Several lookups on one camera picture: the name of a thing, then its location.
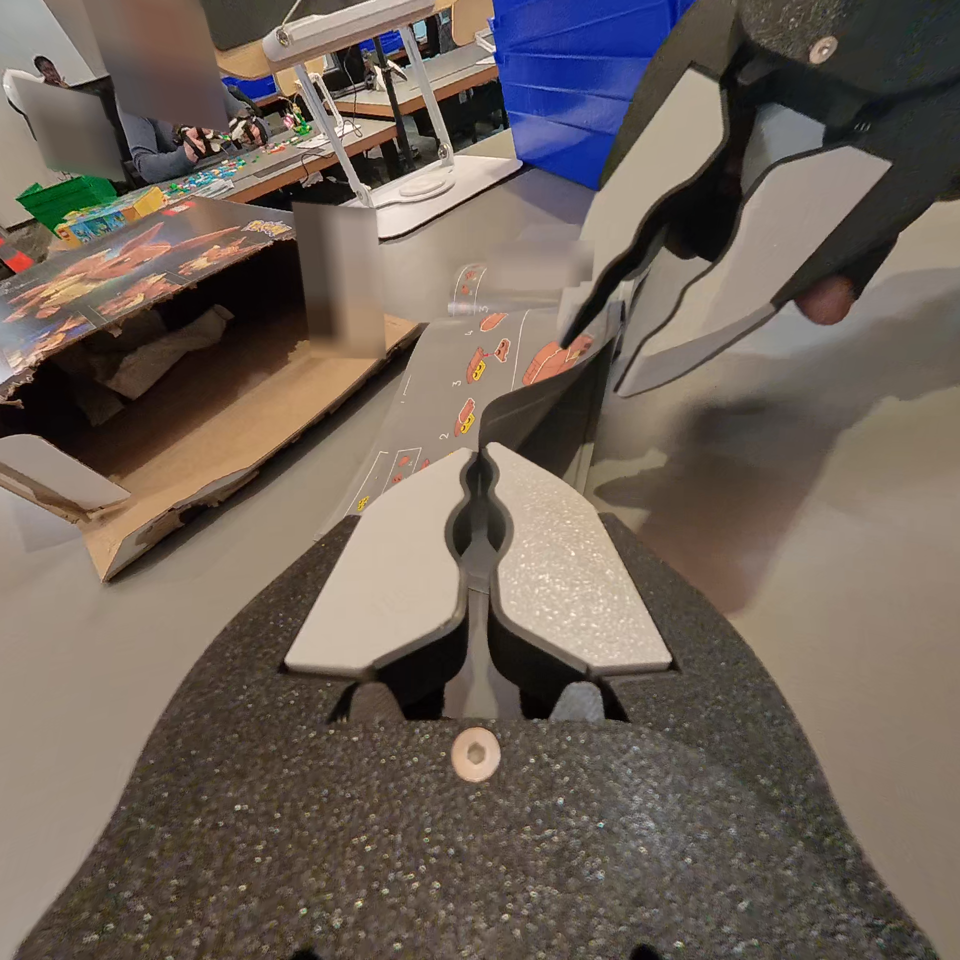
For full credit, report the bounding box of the person's right hand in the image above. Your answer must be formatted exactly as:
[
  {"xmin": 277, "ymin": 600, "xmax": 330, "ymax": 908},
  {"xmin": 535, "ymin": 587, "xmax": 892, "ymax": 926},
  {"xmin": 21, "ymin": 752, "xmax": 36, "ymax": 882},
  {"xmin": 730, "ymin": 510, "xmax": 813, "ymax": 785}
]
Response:
[{"xmin": 795, "ymin": 278, "xmax": 856, "ymax": 327}]

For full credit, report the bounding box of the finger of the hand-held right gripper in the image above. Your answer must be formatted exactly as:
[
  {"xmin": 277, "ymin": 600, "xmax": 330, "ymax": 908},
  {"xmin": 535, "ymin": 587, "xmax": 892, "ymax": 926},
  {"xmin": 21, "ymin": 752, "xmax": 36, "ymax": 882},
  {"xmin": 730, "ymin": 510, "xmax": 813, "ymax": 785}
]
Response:
[
  {"xmin": 558, "ymin": 68, "xmax": 736, "ymax": 354},
  {"xmin": 615, "ymin": 143, "xmax": 894, "ymax": 399}
]

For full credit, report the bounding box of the green plastic crate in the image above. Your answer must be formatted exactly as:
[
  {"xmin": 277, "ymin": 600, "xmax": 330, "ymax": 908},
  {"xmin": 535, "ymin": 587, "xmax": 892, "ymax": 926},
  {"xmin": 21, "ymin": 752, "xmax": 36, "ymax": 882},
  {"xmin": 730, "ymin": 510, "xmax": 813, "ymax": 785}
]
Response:
[{"xmin": 15, "ymin": 176, "xmax": 121, "ymax": 234}]

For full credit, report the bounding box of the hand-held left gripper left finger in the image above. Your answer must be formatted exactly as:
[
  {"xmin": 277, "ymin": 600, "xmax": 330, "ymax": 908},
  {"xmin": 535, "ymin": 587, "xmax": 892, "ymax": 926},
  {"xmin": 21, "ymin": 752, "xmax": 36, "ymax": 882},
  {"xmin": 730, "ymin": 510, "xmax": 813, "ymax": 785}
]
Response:
[{"xmin": 282, "ymin": 446, "xmax": 481, "ymax": 681}]

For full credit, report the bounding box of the grey desk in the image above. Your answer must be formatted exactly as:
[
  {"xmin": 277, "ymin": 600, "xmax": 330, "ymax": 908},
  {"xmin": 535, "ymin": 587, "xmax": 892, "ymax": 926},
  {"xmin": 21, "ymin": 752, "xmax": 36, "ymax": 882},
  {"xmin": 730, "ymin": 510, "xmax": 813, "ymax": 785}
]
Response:
[{"xmin": 0, "ymin": 158, "xmax": 960, "ymax": 960}]

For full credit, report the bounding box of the colourful printed toy box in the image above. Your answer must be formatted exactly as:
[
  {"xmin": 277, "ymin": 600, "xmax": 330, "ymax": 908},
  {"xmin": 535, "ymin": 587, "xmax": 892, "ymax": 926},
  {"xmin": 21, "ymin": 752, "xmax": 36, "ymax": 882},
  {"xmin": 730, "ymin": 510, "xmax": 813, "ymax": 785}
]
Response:
[{"xmin": 0, "ymin": 195, "xmax": 424, "ymax": 583}]

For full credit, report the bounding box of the wooden table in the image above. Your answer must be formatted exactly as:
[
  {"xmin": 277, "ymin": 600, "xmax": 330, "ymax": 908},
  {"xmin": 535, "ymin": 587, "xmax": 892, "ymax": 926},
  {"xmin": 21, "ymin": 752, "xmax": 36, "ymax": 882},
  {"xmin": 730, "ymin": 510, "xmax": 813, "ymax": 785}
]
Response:
[{"xmin": 225, "ymin": 117, "xmax": 403, "ymax": 204}]

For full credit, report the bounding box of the white metal stand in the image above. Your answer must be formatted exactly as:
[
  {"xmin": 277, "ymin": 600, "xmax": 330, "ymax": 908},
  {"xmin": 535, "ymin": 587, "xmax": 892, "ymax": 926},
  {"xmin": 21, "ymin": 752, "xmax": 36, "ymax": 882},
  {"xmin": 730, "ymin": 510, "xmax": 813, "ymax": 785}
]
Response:
[{"xmin": 263, "ymin": 0, "xmax": 459, "ymax": 208}]

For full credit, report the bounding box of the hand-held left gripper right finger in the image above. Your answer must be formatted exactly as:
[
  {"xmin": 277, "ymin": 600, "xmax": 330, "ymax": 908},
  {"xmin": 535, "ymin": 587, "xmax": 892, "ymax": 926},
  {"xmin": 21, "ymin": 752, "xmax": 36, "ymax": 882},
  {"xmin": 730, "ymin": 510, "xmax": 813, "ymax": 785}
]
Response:
[{"xmin": 477, "ymin": 441, "xmax": 675, "ymax": 678}]

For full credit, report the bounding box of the grey instruction booklet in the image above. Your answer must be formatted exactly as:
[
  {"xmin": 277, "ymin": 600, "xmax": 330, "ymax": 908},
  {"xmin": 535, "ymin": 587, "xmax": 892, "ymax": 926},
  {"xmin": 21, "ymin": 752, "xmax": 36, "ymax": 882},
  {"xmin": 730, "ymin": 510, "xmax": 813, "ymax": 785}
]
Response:
[{"xmin": 348, "ymin": 263, "xmax": 624, "ymax": 519}]

